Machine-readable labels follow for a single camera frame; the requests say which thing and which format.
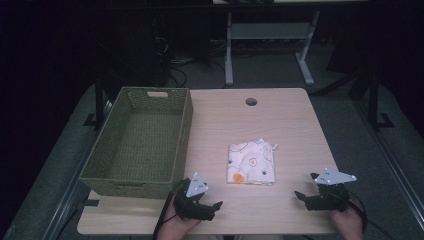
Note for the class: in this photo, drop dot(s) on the green woven basket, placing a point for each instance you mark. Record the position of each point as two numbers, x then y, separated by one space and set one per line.
143 146

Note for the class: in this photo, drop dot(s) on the person's right hand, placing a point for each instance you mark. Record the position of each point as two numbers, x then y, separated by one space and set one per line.
348 225

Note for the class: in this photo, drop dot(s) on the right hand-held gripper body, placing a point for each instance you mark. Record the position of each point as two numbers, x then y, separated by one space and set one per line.
328 198

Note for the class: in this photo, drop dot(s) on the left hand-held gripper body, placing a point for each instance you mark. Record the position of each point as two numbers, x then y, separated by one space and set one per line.
190 206

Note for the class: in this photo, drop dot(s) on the patterned white cloth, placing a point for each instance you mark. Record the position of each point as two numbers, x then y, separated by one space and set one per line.
250 163

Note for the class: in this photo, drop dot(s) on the silver metal floor rail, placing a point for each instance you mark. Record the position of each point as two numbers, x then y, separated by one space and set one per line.
390 160
70 196

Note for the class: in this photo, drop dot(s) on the black metal stand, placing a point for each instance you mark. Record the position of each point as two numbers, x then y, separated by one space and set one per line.
99 100
374 100

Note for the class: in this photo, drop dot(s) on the person's left hand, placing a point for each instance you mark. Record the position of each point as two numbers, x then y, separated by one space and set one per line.
176 228

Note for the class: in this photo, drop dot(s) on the white metal table frame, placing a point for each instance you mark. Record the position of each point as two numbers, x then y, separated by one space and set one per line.
271 31

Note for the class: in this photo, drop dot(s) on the black tape strip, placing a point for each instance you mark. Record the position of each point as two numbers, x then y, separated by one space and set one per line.
90 202

